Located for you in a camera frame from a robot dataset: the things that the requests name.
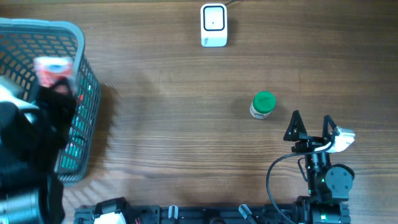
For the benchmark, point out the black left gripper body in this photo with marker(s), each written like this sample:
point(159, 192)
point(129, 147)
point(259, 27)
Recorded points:
point(55, 120)

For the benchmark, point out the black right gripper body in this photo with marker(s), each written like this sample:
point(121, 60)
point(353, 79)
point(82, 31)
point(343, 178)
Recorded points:
point(309, 144)

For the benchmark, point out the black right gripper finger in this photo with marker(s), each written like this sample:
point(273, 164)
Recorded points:
point(327, 123)
point(296, 130)

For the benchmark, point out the green lid jar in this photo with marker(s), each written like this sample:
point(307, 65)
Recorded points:
point(262, 105)

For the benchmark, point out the red white tissue pack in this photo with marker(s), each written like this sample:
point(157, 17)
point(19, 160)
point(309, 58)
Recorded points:
point(49, 70)

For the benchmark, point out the green 3M gloves packet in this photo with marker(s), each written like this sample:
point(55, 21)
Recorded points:
point(75, 153)

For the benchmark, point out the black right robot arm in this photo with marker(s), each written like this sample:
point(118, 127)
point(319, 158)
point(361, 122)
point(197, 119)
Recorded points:
point(328, 184)

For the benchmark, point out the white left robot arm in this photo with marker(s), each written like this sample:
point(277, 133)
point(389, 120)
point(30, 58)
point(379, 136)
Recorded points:
point(28, 194)

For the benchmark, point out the white barcode scanner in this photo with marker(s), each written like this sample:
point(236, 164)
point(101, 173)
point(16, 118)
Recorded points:
point(214, 25)

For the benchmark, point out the grey plastic basket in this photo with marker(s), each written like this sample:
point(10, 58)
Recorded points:
point(22, 40)

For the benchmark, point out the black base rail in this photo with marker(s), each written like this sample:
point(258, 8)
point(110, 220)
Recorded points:
point(267, 214)

